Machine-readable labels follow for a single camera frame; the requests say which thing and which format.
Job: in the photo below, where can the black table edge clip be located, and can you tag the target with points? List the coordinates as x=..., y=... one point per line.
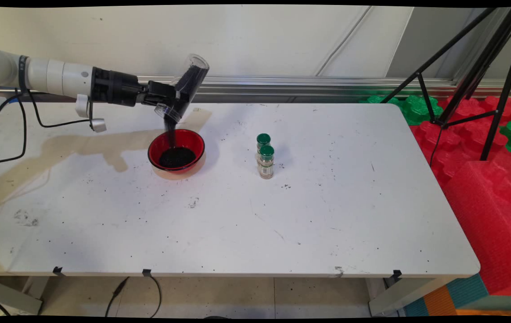
x=58, y=271
x=397, y=274
x=147, y=272

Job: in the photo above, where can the aluminium wall rail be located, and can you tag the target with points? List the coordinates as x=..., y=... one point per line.
x=282, y=85

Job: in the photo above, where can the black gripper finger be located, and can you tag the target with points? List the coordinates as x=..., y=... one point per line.
x=163, y=94

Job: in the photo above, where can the red foam puzzle mats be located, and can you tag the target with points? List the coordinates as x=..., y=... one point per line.
x=461, y=139

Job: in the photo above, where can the clear plastic jar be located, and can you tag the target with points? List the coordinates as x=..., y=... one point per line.
x=197, y=67

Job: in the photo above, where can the green lid spice bottle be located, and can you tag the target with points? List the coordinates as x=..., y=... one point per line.
x=266, y=161
x=263, y=139

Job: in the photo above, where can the teal foam block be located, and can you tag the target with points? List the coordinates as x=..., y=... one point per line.
x=470, y=289

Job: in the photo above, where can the red bowl with black rim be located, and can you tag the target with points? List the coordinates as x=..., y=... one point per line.
x=192, y=141

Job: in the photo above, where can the black tripod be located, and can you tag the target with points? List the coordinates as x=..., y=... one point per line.
x=479, y=63

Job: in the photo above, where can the black seeds pile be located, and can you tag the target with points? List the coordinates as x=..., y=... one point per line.
x=191, y=80
x=176, y=158

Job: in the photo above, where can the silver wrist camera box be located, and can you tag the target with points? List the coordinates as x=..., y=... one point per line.
x=82, y=105

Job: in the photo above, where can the white table leg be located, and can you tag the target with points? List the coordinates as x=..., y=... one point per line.
x=399, y=298
x=17, y=298

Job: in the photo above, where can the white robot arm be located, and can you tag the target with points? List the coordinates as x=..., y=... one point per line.
x=58, y=78

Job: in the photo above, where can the large red foam block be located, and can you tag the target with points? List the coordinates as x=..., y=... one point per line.
x=484, y=215

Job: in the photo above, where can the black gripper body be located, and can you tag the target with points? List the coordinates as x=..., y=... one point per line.
x=116, y=87

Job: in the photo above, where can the orange foam block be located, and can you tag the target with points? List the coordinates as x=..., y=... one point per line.
x=439, y=303

